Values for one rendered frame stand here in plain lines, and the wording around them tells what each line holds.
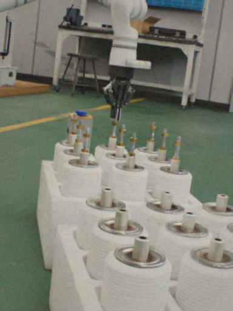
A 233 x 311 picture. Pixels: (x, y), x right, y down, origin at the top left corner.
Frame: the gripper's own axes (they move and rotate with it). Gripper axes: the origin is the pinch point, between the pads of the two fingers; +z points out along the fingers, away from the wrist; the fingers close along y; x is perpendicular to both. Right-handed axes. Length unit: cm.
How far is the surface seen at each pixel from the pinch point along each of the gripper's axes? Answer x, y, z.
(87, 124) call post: -14.4, -4.0, 6.2
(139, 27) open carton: -267, -352, -47
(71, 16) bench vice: -321, -294, -49
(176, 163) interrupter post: 26.5, 6.2, 7.7
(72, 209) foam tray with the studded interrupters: 15.5, 30.8, 19.1
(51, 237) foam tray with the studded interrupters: 12.9, 34.3, 26.4
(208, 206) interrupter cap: 47, 26, 10
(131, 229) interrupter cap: 47, 50, 10
